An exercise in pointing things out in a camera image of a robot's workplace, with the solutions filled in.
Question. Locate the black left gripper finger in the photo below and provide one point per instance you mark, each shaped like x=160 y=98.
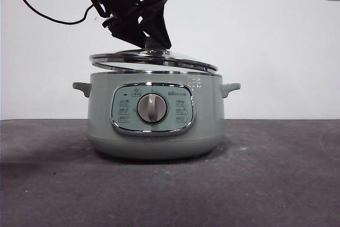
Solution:
x=125 y=30
x=156 y=22

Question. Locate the glass lid with green knob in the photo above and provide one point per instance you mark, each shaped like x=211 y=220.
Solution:
x=164 y=59

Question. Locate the green electric cooking pot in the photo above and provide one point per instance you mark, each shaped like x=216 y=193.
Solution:
x=106 y=120

